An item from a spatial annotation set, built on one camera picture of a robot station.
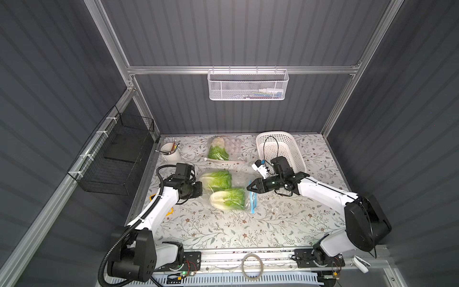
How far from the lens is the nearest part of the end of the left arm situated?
0.62 m

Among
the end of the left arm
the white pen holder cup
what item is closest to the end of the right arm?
the end of the left arm

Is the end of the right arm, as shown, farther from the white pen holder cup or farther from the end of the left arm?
the white pen holder cup

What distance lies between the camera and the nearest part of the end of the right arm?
0.65m
